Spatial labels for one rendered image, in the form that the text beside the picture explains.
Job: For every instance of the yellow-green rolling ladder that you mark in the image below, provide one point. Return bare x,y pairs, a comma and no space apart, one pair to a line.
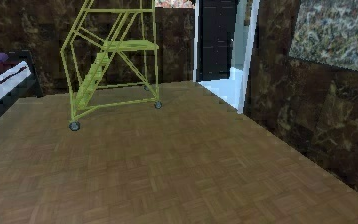
133,45

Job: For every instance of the black room door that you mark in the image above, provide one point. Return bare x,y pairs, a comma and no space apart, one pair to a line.
217,40

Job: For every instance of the pink patterned framed picture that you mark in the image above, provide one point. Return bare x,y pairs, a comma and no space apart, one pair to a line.
173,3

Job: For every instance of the grey speckled framed picture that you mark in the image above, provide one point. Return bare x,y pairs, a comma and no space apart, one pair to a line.
333,31

